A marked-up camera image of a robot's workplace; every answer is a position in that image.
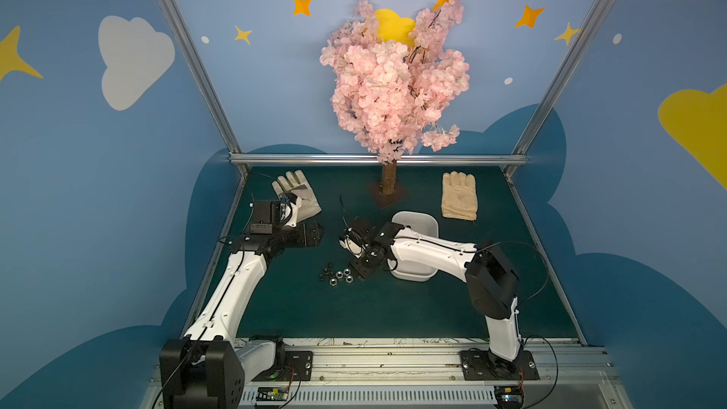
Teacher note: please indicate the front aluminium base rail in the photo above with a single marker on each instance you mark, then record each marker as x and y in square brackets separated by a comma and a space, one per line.
[426, 373]

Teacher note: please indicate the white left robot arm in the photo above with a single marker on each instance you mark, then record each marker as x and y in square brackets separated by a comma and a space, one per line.
[203, 369]

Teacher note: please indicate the green circuit board right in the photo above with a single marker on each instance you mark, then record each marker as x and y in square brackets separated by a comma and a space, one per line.
[508, 397]

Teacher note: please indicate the white grey work glove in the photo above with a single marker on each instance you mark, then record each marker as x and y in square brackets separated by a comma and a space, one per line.
[296, 183]

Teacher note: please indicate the pink blossom artificial tree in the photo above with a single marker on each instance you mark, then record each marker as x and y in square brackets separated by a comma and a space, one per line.
[391, 95]

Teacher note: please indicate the brown tree trunk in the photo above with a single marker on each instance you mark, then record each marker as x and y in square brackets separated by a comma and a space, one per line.
[389, 178]

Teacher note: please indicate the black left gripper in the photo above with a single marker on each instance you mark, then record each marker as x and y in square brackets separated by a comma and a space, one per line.
[307, 233]

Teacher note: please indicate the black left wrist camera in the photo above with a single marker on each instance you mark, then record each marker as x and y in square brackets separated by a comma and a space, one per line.
[267, 217]

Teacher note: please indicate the beige knitted glove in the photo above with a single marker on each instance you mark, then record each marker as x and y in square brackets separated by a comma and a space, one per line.
[459, 198]

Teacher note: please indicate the green circuit board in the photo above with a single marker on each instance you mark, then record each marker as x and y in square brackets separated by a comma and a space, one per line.
[272, 395]
[508, 397]

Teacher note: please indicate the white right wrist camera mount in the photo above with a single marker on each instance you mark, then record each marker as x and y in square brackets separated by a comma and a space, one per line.
[353, 242]

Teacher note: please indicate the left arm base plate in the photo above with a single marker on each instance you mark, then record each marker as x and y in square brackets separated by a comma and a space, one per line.
[296, 366]

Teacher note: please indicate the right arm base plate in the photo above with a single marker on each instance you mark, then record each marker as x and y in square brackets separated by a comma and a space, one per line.
[483, 365]

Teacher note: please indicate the aluminium frame post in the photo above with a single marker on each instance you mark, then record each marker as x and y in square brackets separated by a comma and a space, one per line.
[182, 36]
[589, 28]

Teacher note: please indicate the right aluminium frame post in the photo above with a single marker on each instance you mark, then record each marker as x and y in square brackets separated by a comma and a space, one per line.
[589, 28]

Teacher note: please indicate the left aluminium frame post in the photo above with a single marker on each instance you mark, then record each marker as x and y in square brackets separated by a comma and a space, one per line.
[182, 36]

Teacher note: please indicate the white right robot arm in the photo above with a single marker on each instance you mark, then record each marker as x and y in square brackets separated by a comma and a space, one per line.
[409, 248]

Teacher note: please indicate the green circuit board left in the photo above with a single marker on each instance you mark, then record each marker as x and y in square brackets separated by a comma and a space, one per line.
[272, 395]

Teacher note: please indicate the white plastic storage box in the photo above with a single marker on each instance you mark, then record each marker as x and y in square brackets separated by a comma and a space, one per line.
[420, 223]

